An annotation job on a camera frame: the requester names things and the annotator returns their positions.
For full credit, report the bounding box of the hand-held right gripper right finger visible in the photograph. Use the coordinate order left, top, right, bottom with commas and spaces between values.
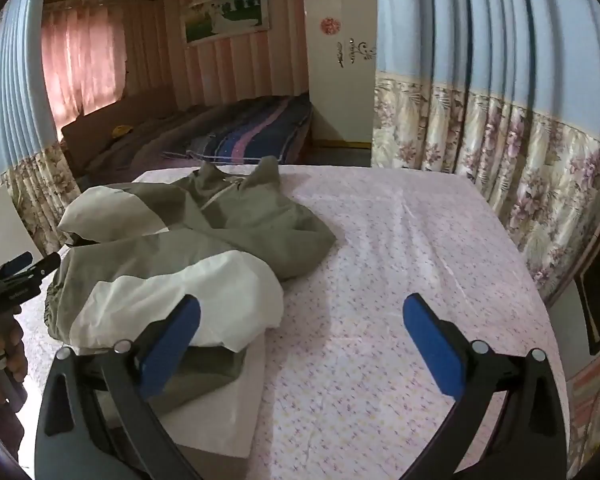
402, 293, 571, 480

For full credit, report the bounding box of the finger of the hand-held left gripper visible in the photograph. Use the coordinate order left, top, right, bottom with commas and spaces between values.
0, 252, 34, 280
11, 252, 62, 287

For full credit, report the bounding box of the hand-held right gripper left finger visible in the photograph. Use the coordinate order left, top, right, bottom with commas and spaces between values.
35, 294, 203, 480

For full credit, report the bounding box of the olive and white jacket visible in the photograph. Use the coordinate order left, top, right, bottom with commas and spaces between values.
44, 156, 337, 459

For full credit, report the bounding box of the person's left hand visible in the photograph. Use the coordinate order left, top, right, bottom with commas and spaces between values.
0, 310, 29, 401

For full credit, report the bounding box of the white board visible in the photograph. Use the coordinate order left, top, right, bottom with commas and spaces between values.
0, 182, 31, 267

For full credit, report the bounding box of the floral bedsheet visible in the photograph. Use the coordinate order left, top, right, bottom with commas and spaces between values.
17, 162, 571, 480

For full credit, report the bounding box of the blue floral curtain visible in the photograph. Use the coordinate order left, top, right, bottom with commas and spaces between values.
371, 0, 600, 307
0, 0, 82, 257

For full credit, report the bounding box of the brown bed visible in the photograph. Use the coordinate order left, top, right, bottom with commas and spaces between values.
61, 87, 313, 181

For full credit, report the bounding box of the pink striped cloth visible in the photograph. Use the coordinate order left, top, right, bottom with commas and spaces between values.
564, 360, 600, 463

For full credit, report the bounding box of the pink curtain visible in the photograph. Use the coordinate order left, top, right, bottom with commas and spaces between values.
41, 7, 127, 122

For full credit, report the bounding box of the striped dark blanket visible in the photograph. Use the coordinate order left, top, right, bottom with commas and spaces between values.
162, 94, 313, 165

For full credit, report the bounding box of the white wardrobe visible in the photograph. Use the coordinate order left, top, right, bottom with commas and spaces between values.
301, 0, 378, 147

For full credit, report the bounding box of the wall poster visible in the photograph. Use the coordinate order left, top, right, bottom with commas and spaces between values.
181, 0, 271, 47

